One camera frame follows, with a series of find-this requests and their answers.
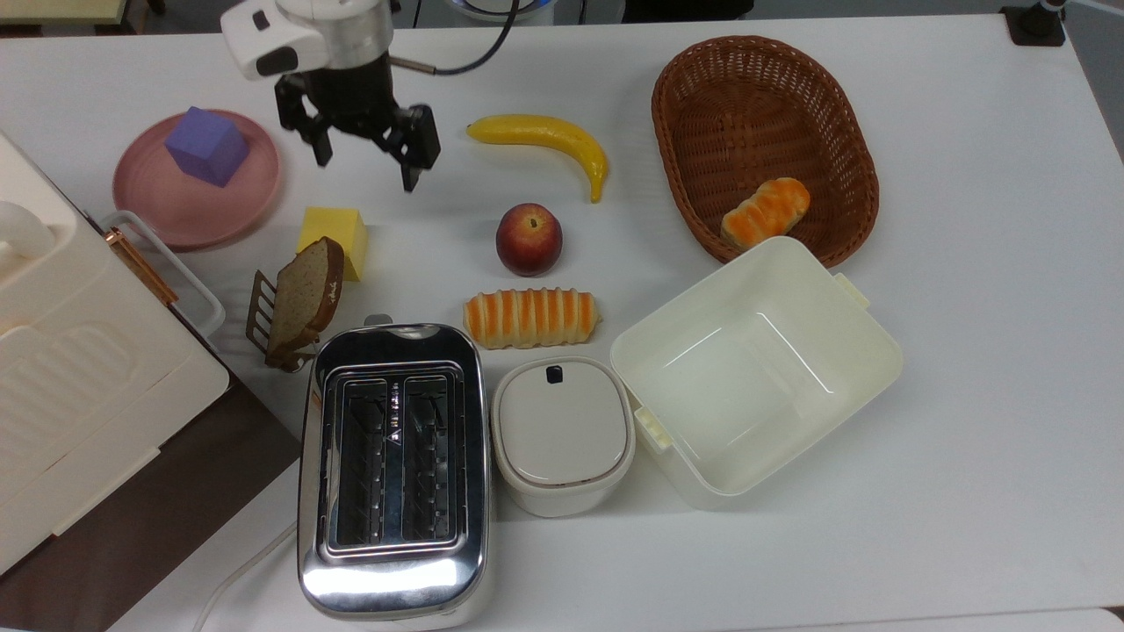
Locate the brown bread slice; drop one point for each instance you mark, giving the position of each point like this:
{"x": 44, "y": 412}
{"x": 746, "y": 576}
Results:
{"x": 303, "y": 298}

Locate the long striped bread roll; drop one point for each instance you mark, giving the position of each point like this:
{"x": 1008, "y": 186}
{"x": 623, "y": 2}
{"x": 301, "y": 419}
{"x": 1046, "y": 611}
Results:
{"x": 531, "y": 318}

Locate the metal toast rack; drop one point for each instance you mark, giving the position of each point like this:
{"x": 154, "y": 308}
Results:
{"x": 257, "y": 307}

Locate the purple cube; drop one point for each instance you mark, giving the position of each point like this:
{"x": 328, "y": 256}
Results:
{"x": 206, "y": 145}

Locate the red apple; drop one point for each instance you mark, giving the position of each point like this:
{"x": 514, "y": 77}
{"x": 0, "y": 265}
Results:
{"x": 529, "y": 239}

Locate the brown wicker basket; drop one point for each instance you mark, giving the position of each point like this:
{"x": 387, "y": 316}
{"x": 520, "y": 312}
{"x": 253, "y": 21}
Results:
{"x": 755, "y": 105}

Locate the yellow cube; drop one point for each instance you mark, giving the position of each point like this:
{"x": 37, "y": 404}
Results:
{"x": 338, "y": 228}

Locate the pink plate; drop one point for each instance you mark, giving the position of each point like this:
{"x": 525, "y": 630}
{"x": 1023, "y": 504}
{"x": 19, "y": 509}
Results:
{"x": 193, "y": 211}

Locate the yellow banana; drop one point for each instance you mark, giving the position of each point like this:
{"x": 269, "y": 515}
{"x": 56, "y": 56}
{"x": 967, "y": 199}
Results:
{"x": 544, "y": 132}

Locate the small white lidded bin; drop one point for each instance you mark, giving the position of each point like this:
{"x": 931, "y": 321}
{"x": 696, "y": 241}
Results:
{"x": 562, "y": 421}

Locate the small orange bread bun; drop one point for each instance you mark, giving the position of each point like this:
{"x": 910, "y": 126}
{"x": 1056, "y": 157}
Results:
{"x": 764, "y": 211}

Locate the black stand base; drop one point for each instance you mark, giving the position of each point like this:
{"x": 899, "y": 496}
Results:
{"x": 1034, "y": 26}

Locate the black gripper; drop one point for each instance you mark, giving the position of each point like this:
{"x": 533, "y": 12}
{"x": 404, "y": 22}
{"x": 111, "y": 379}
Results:
{"x": 351, "y": 92}

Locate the silver two-slot toaster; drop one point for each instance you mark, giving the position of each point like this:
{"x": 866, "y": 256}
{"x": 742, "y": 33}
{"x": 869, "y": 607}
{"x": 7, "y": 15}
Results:
{"x": 395, "y": 579}

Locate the open white plastic box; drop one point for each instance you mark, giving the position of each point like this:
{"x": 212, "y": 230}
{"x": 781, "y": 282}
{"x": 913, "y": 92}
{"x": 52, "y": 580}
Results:
{"x": 755, "y": 377}

